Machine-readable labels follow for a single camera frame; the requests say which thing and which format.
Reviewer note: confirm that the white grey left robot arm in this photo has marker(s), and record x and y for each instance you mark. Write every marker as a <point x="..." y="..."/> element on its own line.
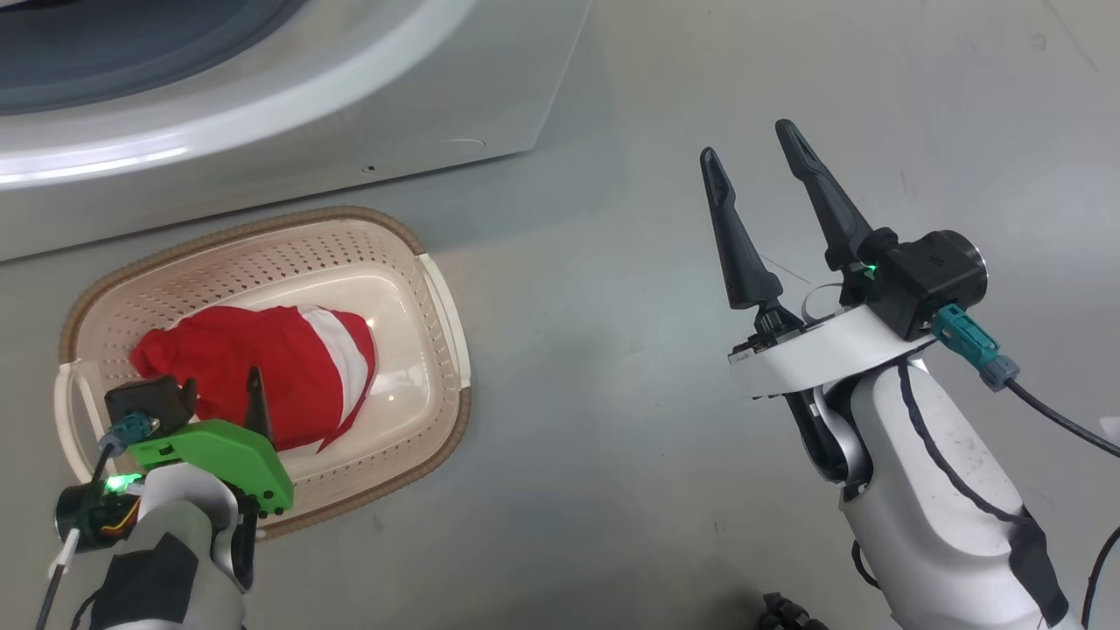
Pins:
<point x="175" y="577"/>

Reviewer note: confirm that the black corrugated conduit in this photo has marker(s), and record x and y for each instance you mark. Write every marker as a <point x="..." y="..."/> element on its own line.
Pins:
<point x="787" y="615"/>

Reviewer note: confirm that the red garment with white stripes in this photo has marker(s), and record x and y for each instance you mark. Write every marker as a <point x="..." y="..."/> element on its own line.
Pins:
<point x="262" y="359"/>

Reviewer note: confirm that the cream perforated laundry basket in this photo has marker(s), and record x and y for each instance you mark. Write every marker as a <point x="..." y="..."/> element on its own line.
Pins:
<point x="411" y="289"/>

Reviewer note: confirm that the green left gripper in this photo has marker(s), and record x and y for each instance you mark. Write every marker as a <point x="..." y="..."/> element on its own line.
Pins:
<point x="227" y="455"/>

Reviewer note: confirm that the white front-load washing machine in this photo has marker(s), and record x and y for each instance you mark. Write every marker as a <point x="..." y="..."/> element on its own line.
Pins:
<point x="262" y="131"/>

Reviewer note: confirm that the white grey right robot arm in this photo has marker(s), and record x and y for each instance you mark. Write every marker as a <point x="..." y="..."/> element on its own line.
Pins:
<point x="927" y="525"/>

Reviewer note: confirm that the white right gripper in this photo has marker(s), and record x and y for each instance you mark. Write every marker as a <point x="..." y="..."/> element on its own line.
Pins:
<point x="840" y="350"/>

